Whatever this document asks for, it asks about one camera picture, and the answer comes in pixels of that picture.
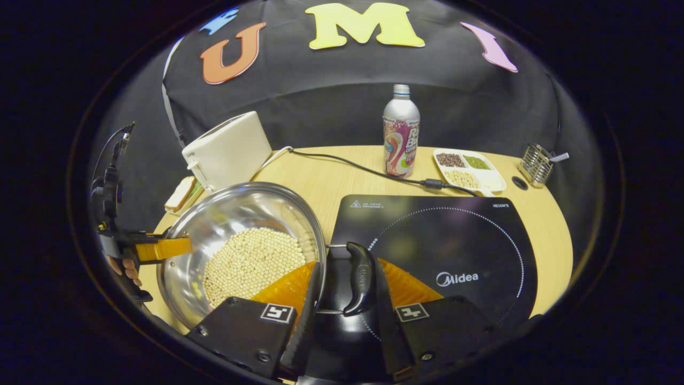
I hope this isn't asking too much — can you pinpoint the white toaster power cord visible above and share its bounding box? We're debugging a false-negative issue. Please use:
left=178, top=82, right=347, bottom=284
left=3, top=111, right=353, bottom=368
left=251, top=145, right=294, bottom=180

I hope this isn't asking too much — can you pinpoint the black induction cooktop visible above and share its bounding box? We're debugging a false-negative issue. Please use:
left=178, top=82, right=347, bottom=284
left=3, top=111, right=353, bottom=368
left=305, top=194, right=539, bottom=383

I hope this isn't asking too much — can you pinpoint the white divided bean tray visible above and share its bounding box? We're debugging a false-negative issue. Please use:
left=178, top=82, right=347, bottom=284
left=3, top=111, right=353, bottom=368
left=433, top=148, right=507, bottom=197

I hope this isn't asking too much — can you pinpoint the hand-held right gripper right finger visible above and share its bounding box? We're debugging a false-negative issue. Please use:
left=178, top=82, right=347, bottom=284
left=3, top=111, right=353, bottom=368
left=372, top=258, right=500, bottom=381

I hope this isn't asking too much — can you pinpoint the white toaster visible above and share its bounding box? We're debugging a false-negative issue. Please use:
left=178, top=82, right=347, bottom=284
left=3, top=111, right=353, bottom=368
left=182, top=111, right=273, bottom=192

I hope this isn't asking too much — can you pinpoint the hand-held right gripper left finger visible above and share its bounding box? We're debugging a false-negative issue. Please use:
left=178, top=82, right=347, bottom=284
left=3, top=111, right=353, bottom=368
left=186, top=261, right=321, bottom=381

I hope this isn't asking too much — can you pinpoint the black power cable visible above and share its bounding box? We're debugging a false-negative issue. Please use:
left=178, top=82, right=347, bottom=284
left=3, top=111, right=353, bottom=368
left=289, top=149, right=481, bottom=197

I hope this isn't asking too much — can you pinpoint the pile of soybeans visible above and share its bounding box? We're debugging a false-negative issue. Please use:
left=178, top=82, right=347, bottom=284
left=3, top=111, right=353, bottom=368
left=202, top=227, right=307, bottom=309

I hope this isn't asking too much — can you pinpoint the silver drink bottle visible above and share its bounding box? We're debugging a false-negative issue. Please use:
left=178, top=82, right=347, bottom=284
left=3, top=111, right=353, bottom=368
left=383, top=84, right=421, bottom=179

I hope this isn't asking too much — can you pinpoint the metal mesh utensil holder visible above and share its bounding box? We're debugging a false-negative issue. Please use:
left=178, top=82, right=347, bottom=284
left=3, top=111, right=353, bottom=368
left=517, top=143, right=554, bottom=188

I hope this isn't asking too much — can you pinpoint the sandwich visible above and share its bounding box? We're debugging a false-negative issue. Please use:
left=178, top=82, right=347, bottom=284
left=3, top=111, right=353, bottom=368
left=165, top=176, right=197, bottom=212

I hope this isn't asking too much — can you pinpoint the stainless steel pot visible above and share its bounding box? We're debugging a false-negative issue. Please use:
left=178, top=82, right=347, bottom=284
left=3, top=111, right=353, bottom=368
left=157, top=182, right=377, bottom=329

